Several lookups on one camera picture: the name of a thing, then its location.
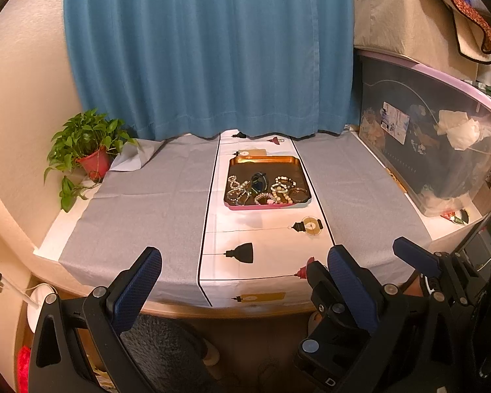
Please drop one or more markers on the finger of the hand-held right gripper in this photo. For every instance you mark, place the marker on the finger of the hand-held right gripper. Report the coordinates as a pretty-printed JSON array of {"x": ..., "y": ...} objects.
[
  {"x": 331, "y": 348},
  {"x": 415, "y": 254}
]

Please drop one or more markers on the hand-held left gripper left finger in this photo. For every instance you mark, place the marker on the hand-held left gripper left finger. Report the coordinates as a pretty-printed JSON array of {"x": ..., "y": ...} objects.
[{"x": 137, "y": 290}]

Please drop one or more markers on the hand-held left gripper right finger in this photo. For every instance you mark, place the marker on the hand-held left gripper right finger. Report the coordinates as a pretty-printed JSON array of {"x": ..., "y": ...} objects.
[{"x": 352, "y": 290}]

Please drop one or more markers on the gold bangle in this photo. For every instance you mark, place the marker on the gold bangle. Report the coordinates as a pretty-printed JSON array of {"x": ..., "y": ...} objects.
[{"x": 299, "y": 192}]

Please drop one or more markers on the black braided band smartwatch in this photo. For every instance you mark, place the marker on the black braided band smartwatch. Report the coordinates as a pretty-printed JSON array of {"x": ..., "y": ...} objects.
[{"x": 260, "y": 180}]

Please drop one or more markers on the pink and gold metal tray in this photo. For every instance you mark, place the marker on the pink and gold metal tray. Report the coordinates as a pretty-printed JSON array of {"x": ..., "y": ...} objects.
[{"x": 266, "y": 166}]

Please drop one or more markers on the dark electronic device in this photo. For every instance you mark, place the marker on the dark electronic device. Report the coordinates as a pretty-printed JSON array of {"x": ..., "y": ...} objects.
[{"x": 478, "y": 245}]

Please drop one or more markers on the small patterned pouch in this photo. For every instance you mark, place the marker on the small patterned pouch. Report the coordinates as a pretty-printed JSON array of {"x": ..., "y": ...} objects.
[{"x": 456, "y": 217}]

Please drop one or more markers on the grey fuzzy seat cushion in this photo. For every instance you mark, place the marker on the grey fuzzy seat cushion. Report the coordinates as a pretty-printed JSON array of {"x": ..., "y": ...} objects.
[{"x": 163, "y": 348}]

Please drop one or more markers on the grey tablecloth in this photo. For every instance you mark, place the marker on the grey tablecloth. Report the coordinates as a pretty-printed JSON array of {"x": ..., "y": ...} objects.
[{"x": 151, "y": 208}]

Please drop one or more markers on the white lamp print table runner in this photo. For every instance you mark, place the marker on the white lamp print table runner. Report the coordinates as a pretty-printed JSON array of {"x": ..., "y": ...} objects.
[{"x": 266, "y": 249}]

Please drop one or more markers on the white round device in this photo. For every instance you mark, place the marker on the white round device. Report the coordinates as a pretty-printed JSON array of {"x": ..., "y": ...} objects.
[{"x": 41, "y": 299}]

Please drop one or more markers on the clear storage bin pink lid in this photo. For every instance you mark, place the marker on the clear storage bin pink lid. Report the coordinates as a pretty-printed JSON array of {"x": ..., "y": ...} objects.
[{"x": 433, "y": 155}]

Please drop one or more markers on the red fuzzy cloth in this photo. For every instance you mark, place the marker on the red fuzzy cloth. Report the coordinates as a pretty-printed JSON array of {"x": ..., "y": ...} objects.
[{"x": 24, "y": 370}]

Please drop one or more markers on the potted green plant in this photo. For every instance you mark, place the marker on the potted green plant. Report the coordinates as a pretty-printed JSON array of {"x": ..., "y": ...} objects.
[{"x": 84, "y": 135}]

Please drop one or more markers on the red patterned fabric bag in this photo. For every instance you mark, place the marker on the red patterned fabric bag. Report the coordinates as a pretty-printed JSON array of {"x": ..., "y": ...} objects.
[{"x": 476, "y": 20}]

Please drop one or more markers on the beige fabric storage box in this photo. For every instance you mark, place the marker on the beige fabric storage box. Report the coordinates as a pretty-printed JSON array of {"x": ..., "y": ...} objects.
[{"x": 397, "y": 12}]

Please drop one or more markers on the blue curtain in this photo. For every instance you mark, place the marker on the blue curtain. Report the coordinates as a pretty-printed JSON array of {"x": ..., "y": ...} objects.
[{"x": 208, "y": 49}]

